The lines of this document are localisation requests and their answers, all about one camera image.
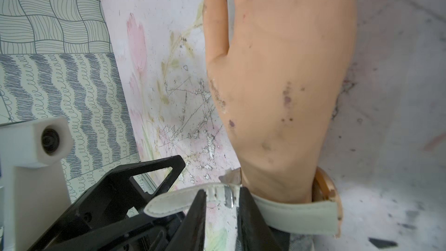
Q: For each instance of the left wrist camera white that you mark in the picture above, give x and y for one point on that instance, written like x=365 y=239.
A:
x=34 y=193

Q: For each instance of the mannequin hand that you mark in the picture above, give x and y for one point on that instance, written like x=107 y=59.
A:
x=275 y=81

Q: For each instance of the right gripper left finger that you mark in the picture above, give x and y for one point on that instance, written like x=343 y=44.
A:
x=190 y=235

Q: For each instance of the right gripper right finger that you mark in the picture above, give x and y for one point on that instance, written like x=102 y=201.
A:
x=253 y=232

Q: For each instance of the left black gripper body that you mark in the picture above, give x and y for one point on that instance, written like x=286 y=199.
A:
x=109 y=216

